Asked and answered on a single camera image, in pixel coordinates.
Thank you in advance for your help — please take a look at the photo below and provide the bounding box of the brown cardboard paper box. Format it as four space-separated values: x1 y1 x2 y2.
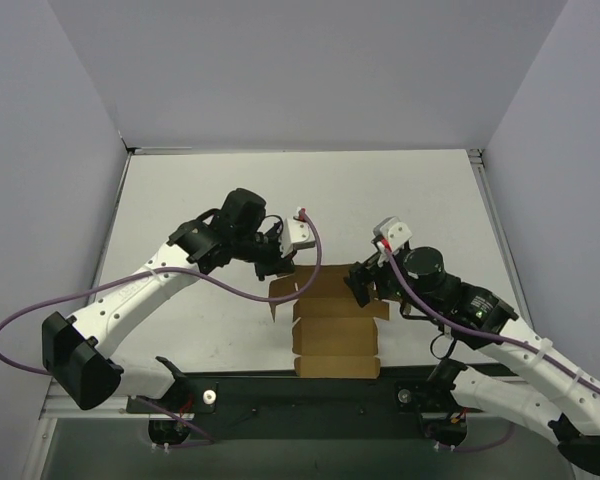
291 265 390 380

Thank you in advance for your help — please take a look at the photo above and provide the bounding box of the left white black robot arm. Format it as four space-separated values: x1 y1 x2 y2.
42 188 314 412

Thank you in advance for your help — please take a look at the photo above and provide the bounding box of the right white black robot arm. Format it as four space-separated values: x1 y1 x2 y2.
344 240 600 476

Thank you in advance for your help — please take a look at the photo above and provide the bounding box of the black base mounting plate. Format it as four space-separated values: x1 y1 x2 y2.
126 366 468 445

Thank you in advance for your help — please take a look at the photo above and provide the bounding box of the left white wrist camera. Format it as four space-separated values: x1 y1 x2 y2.
279 208 316 258

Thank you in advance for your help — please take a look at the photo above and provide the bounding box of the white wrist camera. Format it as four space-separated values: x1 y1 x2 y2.
373 216 413 257
279 208 316 258

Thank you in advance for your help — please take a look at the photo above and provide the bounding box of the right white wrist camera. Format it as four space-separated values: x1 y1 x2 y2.
373 216 413 257

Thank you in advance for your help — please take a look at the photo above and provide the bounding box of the aluminium table frame rail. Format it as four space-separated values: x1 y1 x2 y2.
464 149 533 327

